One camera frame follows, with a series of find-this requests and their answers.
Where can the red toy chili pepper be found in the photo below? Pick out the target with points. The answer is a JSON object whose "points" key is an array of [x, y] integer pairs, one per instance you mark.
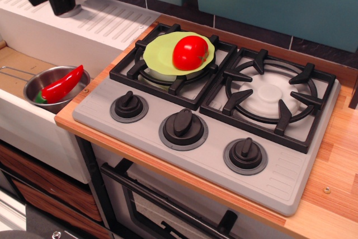
{"points": [[59, 89]]}

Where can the red toy tomato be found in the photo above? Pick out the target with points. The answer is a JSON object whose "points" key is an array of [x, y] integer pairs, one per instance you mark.
{"points": [[190, 53]]}

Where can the white toy sink unit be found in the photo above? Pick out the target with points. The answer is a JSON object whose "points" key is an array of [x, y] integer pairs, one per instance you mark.
{"points": [[33, 38]]}

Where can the small steel pot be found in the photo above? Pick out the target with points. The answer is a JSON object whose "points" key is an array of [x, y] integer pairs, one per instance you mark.
{"points": [[39, 81]]}

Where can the light green plastic plate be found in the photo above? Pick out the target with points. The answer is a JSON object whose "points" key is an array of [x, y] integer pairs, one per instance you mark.
{"points": [[158, 54]]}

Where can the black left stove knob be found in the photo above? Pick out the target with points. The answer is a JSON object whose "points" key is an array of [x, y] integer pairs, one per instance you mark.
{"points": [[129, 108]]}

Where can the black stove knob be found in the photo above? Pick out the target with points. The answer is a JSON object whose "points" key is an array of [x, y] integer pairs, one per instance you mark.
{"points": [[183, 131], [245, 157], [129, 108]]}

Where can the black left burner grate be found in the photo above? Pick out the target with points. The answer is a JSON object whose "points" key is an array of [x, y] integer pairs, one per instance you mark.
{"points": [[188, 90]]}

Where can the black burner grate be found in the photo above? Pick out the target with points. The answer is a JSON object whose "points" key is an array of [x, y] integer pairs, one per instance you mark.
{"points": [[281, 101], [188, 90]]}

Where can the black middle stove knob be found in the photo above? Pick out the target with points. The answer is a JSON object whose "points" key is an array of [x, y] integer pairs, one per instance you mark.
{"points": [[183, 131]]}

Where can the wooden drawer fronts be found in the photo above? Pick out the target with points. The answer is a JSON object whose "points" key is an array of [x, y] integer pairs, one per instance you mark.
{"points": [[53, 192]]}

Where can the toy oven door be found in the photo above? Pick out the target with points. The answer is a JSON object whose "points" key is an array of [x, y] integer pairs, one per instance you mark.
{"points": [[163, 218]]}

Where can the black right stove knob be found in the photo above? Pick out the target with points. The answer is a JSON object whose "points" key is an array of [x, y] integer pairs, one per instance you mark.
{"points": [[245, 157]]}

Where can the black right burner grate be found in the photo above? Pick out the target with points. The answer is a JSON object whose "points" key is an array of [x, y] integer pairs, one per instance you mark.
{"points": [[281, 101]]}

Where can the grey toy stove top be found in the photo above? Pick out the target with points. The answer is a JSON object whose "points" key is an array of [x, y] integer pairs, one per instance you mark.
{"points": [[279, 186]]}

